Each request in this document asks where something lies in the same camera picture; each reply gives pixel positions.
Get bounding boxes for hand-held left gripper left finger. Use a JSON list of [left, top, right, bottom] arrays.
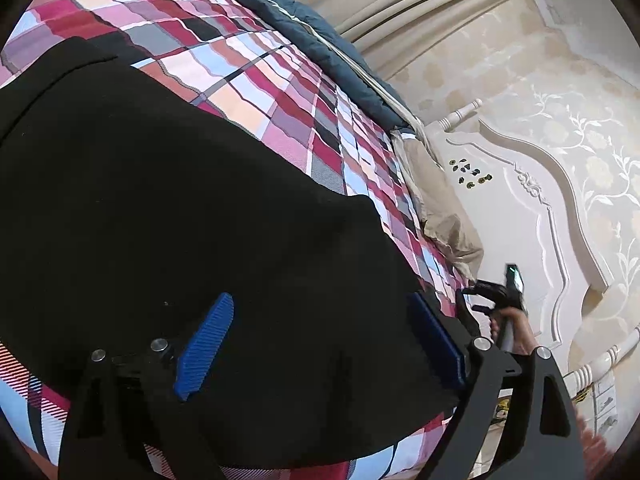
[[57, 292, 236, 480]]

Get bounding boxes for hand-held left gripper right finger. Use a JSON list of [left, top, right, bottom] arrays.
[[406, 287, 587, 480]]

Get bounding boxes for black pants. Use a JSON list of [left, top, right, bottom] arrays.
[[0, 36, 468, 470]]

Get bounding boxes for person's right hand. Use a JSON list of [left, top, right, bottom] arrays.
[[489, 307, 540, 357]]

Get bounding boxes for white carved headboard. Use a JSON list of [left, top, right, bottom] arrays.
[[415, 99, 640, 398]]

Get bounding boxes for beige pillow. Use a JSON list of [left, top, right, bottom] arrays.
[[390, 129, 485, 282]]

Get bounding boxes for cluster of small dark stickers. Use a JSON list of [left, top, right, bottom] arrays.
[[447, 156, 494, 189]]

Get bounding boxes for white nightstand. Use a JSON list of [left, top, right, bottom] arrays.
[[587, 374, 632, 433]]

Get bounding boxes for plaid bed sheet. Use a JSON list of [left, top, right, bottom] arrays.
[[0, 0, 473, 480]]

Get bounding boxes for beige curtain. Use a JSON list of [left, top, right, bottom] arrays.
[[260, 0, 547, 82]]

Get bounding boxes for blue quilt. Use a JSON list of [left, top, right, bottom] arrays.
[[185, 0, 422, 136]]

